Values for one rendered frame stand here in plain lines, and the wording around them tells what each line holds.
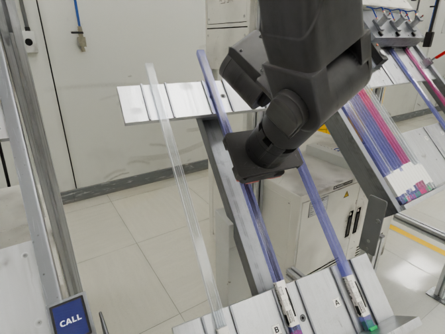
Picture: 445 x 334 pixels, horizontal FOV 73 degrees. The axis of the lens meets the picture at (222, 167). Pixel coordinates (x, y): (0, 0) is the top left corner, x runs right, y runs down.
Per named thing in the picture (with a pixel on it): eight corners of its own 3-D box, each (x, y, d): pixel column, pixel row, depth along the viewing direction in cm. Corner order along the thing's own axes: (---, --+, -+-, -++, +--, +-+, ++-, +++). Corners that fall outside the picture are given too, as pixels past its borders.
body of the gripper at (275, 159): (220, 140, 42) (238, 110, 35) (281, 130, 46) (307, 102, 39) (234, 183, 40) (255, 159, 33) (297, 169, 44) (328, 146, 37)
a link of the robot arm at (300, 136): (314, 132, 29) (343, 107, 32) (266, 83, 30) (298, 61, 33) (281, 162, 35) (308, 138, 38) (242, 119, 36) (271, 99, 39)
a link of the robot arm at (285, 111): (304, 121, 24) (373, 62, 26) (209, 23, 25) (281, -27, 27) (269, 160, 36) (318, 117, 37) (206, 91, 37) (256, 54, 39)
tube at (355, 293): (370, 327, 46) (377, 328, 45) (363, 331, 45) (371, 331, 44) (259, 63, 62) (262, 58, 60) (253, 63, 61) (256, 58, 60)
